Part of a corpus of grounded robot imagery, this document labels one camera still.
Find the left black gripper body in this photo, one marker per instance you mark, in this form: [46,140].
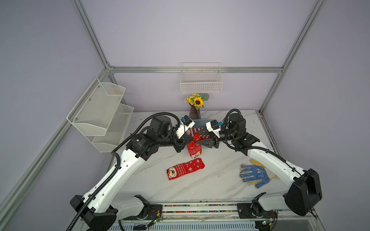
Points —
[178,144]

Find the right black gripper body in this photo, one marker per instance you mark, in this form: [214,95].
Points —
[217,140]

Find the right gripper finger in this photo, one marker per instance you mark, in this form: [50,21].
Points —
[206,143]
[204,133]

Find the light blue plastic basket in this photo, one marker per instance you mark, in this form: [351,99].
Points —
[201,123]

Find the red lettered sock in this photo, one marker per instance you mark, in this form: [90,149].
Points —
[194,149]

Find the red bear face sock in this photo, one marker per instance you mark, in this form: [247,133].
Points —
[183,169]

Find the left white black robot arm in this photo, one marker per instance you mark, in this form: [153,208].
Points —
[154,132]

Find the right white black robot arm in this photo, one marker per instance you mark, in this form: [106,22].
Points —
[304,189]

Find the dark ribbed glass vase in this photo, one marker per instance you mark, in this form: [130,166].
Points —
[194,113]

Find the yellow artificial sunflower bouquet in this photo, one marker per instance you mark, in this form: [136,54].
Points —
[197,100]

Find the lower white mesh shelf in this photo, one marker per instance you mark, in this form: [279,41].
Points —
[115,132]

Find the white mesh shelf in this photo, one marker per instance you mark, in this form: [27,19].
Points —
[115,132]
[92,115]

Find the upper white mesh shelf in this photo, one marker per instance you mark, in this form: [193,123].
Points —
[92,115]

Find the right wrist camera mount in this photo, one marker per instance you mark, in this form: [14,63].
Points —
[214,127]

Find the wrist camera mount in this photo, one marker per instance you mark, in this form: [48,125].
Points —
[185,124]
[214,127]

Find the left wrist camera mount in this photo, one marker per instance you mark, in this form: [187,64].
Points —
[185,124]

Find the white wire wall basket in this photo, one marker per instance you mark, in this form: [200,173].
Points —
[196,77]

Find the aluminium rail front frame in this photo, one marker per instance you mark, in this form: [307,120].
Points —
[180,210]

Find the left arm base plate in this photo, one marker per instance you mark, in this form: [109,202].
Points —
[149,213]

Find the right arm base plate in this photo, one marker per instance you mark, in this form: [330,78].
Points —
[248,210]

